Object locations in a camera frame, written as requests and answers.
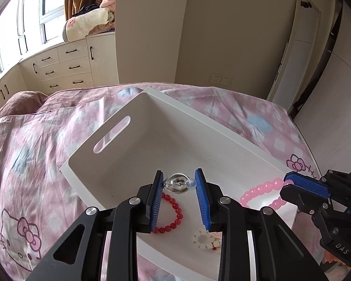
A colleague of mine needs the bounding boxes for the pink clothes pile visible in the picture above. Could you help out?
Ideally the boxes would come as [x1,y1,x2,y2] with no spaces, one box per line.
[101,0,118,21]

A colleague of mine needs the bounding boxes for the white storage box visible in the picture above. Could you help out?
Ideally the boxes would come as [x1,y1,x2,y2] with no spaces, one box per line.
[59,87,299,280]

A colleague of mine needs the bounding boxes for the dark clothes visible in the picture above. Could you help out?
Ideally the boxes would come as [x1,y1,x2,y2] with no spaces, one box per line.
[72,4,100,18]

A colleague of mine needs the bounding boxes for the red bead bracelet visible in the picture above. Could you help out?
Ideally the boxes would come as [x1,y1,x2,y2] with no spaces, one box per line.
[152,193,183,235]

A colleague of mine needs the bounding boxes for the cream window cabinet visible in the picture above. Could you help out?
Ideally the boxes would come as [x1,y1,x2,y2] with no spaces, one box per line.
[0,32,119,112]

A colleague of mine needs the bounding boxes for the mauve blanket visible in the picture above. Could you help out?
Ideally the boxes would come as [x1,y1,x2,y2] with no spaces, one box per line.
[0,91,50,118]

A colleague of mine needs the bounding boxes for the rolled cream blanket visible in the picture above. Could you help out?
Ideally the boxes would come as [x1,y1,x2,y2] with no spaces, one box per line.
[62,7,115,41]

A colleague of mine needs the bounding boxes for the white door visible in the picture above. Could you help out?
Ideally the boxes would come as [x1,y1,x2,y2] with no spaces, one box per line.
[266,0,322,112]

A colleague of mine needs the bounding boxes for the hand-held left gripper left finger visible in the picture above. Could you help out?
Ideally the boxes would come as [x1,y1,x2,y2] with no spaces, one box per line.
[26,170,164,281]

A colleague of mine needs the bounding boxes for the pink cartoon cat duvet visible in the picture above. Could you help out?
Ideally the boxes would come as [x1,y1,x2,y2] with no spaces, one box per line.
[0,83,322,281]

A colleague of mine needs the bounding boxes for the white pearl bracelet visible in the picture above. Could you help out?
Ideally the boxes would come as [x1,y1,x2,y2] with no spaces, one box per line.
[192,230,215,246]

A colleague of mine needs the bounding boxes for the bay window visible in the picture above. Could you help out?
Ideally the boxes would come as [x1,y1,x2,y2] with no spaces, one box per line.
[0,0,68,78]

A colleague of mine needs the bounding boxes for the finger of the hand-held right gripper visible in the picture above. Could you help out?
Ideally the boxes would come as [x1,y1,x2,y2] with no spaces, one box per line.
[283,171,332,198]
[280,184,329,215]

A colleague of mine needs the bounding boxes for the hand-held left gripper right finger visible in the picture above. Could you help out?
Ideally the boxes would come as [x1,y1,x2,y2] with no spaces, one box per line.
[194,168,328,281]

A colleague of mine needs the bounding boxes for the pink bead bracelet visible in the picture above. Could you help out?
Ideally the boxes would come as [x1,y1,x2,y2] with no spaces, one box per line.
[239,178,294,210]

